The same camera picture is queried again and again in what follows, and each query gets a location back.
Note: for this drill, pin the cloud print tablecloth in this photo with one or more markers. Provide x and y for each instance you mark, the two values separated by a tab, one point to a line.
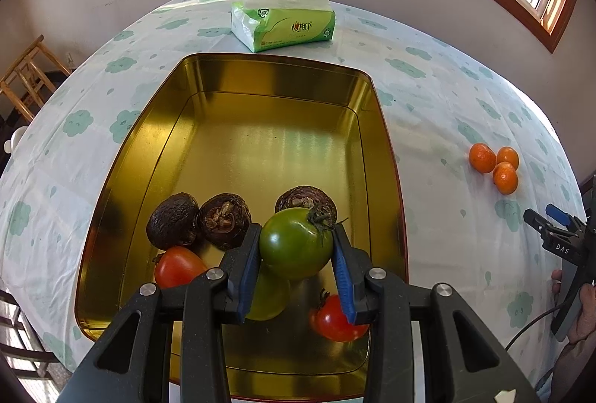
465	244

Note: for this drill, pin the light wooden chair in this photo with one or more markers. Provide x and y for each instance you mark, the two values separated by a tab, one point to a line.
23	58

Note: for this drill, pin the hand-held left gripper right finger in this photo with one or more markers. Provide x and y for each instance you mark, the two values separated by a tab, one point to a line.
343	279

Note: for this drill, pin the dark wooden chair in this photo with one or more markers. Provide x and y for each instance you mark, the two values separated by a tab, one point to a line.
18	324

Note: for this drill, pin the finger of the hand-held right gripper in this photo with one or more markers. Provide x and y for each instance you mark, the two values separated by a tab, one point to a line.
556	213
535	220

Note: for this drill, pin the person's right hand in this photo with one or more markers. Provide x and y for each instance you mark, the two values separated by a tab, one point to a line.
585	319

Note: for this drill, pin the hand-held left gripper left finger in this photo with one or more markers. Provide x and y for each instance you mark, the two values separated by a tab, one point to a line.
249	265

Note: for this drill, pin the green tissue pack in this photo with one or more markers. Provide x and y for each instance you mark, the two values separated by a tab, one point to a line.
288	28

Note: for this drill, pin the dark water chestnut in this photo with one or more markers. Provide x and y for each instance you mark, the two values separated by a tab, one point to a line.
170	219
298	198
223	216

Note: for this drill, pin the person's right forearm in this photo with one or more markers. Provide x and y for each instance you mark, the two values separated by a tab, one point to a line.
575	375

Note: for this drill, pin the red tomato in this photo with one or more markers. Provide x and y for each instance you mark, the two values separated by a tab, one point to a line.
177	268
328	319

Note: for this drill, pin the green tomato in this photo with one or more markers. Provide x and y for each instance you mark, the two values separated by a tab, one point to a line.
293	244
270	296

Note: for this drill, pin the white round object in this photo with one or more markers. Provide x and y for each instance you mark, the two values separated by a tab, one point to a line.
10	144

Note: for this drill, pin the orange mandarin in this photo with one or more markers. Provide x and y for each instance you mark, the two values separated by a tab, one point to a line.
482	157
508	156
505	179

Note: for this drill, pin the maroon and gold tin box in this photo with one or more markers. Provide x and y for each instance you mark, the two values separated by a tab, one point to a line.
274	142

